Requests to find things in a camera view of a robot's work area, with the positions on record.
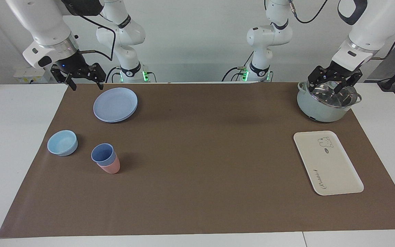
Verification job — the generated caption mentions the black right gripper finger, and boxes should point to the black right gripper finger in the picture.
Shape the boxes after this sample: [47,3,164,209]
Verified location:
[51,65,78,91]
[88,63,107,90]

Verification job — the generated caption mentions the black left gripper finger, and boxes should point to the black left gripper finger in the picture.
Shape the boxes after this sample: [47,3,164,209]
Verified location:
[336,70,362,95]
[307,66,325,92]

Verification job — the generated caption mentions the blue ribbed cup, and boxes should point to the blue ribbed cup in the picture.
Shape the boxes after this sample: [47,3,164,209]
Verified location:
[91,143,117,167]

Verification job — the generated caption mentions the pink cup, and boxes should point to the pink cup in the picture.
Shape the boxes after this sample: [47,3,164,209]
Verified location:
[96,156,121,174]

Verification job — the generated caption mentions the cream tray with bear print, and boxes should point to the cream tray with bear print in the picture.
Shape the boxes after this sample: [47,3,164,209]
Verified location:
[293,131,364,196]

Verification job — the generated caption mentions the glass pot lid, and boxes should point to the glass pot lid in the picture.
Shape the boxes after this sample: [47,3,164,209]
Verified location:
[299,82,359,109]

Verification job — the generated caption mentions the white power strip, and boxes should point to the white power strip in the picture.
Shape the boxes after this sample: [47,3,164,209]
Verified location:
[13,67,49,84]

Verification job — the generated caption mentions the pale green cooking pot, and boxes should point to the pale green cooking pot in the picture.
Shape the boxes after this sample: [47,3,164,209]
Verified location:
[296,81,362,123]

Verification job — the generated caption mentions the pale blue plate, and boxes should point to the pale blue plate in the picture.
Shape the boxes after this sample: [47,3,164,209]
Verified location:
[93,87,139,123]

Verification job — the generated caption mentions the light blue bowl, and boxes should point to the light blue bowl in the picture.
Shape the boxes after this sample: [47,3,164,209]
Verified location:
[47,130,79,157]

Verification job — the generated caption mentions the brown table mat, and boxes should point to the brown table mat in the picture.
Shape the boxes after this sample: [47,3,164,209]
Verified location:
[0,82,395,238]

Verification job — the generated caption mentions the black base cable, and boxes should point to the black base cable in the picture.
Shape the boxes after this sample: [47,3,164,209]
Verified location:
[222,51,255,82]
[104,66,122,83]

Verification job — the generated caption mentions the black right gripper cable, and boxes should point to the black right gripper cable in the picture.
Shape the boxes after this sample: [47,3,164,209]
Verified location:
[76,12,116,61]

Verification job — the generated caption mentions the black hanging arm cable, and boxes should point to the black hanging arm cable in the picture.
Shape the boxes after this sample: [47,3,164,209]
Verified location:
[288,0,329,24]

